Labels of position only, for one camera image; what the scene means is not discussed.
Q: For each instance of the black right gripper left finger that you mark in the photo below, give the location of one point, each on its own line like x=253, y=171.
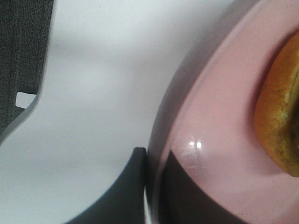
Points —
x=123, y=202

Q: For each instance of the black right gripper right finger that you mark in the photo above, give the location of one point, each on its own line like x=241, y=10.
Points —
x=183, y=202

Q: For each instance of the pink round plate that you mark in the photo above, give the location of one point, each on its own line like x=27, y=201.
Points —
x=206, y=116

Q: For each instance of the burger with sesame bun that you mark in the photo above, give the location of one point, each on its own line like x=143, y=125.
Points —
x=276, y=116

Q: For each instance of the grey fabric chair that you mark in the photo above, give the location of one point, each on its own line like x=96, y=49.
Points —
x=24, y=35

